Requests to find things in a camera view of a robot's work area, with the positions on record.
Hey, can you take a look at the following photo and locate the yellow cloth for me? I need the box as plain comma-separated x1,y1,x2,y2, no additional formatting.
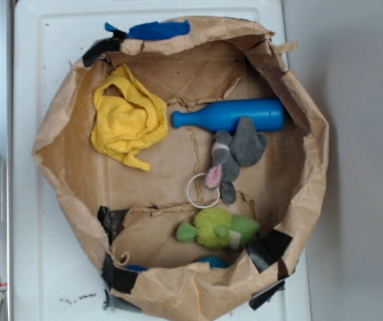
90,64,168,171

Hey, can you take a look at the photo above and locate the brown paper bag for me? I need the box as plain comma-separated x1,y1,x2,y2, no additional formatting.
37,17,329,320

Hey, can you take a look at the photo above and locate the grey plush rabbit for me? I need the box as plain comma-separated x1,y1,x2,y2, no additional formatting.
205,117,267,204

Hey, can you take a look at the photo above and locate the green plush bird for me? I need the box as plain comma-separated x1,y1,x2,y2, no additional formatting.
176,207,261,251

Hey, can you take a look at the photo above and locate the blue plastic bowling pin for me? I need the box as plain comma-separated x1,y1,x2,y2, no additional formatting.
172,98,285,133

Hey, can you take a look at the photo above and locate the blue ball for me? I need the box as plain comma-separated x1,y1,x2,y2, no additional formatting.
197,255,230,269

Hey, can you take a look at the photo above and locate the small blue object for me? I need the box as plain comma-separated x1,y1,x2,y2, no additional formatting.
125,264,148,273

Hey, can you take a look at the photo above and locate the white plastic tray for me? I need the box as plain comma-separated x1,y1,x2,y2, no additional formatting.
12,0,312,321

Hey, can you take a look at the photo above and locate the white plastic ring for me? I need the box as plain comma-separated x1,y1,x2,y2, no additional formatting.
186,172,221,207

